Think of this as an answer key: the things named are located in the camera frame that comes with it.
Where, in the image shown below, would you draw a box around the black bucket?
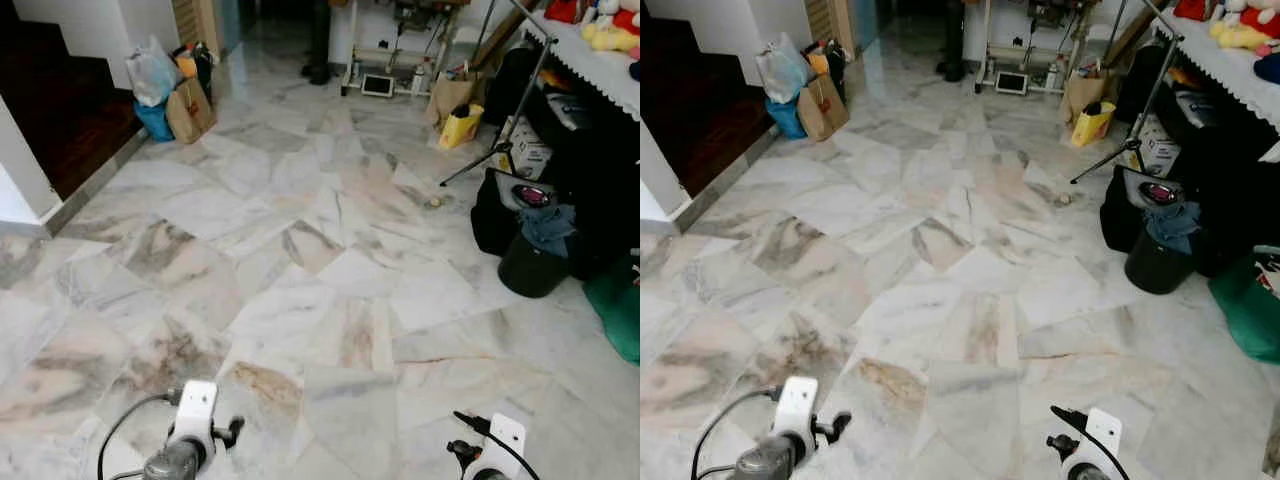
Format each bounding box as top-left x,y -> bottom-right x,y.
497,230 -> 573,299
1124,228 -> 1197,296

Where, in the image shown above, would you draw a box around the green storage bin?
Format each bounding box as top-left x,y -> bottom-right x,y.
1207,245 -> 1280,365
583,252 -> 641,364

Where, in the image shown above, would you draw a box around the black bag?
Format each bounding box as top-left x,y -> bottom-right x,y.
1100,165 -> 1149,253
470,168 -> 523,257

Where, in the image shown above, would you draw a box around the blue cloth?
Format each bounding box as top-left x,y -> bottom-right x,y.
517,205 -> 579,259
1145,202 -> 1203,255

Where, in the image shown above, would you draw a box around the white cardboard box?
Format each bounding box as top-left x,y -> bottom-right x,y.
1132,112 -> 1183,179
497,114 -> 553,181

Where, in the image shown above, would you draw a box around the blue bag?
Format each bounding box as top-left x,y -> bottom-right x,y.
134,100 -> 176,143
766,97 -> 807,140

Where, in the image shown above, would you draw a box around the brown paper bag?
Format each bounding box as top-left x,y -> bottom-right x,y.
1060,68 -> 1113,126
797,74 -> 850,142
425,68 -> 483,128
165,77 -> 217,145

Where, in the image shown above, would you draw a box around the yellow paper bag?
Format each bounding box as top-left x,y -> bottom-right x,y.
438,103 -> 485,150
1071,101 -> 1117,148

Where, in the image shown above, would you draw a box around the black tripod stand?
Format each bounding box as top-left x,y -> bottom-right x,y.
1070,0 -> 1185,185
439,0 -> 561,188

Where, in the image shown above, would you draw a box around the white plastic bag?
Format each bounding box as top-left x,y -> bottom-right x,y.
126,37 -> 181,108
756,32 -> 813,104

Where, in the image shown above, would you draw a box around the person legs dark trousers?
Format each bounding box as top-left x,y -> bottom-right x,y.
936,0 -> 971,83
300,0 -> 337,86

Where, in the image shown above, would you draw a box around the white metal rack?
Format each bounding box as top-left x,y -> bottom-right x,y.
974,0 -> 1111,96
339,0 -> 483,99

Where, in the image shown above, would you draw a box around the table with white lace cloth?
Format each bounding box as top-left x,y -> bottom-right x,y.
518,8 -> 641,123
1150,5 -> 1280,131

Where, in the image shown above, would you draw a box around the yellow plush toy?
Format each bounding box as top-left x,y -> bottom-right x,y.
580,20 -> 641,57
1209,18 -> 1277,53

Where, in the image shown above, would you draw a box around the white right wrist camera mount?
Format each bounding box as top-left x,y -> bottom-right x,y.
477,413 -> 527,480
1062,408 -> 1124,480

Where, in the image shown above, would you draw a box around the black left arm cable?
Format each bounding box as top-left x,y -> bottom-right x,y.
690,386 -> 784,480
97,390 -> 184,480

